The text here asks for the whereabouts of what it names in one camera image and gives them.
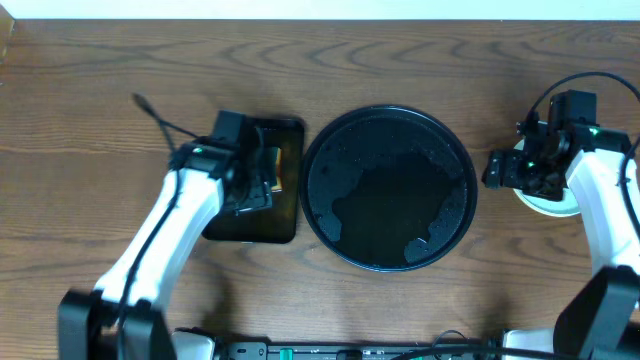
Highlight light blue plate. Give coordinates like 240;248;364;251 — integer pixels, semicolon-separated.
511;138;582;218

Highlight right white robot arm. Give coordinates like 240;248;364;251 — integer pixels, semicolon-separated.
483;125;639;359

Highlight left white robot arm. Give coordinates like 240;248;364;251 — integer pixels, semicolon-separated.
58;142;281;359

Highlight rectangular black water tray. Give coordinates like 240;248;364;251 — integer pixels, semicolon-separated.
202;119;304;244

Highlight round black tray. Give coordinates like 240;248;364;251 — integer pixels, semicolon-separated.
300;105;478;272

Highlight left black cable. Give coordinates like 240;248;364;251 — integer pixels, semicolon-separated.
115;92;201;360

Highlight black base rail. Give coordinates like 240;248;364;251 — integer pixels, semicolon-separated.
219;341;506;360

